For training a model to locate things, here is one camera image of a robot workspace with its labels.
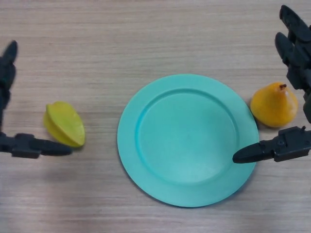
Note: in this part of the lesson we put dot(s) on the orange yellow pear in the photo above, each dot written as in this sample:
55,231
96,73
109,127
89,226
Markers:
274,106

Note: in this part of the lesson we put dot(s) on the yellow starfruit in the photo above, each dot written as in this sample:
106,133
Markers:
64,123

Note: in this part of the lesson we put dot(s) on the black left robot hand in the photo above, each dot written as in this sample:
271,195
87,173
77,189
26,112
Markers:
24,145

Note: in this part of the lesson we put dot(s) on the green round plate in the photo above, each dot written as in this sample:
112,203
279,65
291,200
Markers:
187,145

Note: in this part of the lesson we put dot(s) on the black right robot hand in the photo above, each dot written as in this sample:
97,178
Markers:
289,145

